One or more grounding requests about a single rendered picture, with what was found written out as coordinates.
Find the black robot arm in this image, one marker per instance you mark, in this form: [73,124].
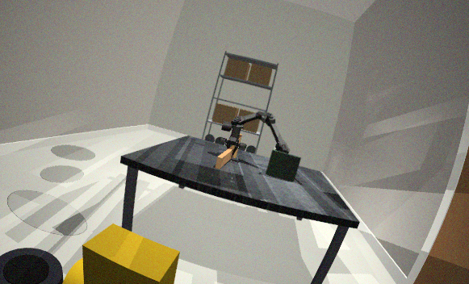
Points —
[239,121]

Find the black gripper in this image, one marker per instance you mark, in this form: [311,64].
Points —
[242,145]

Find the light wooden board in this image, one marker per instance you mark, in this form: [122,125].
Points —
[223,158]

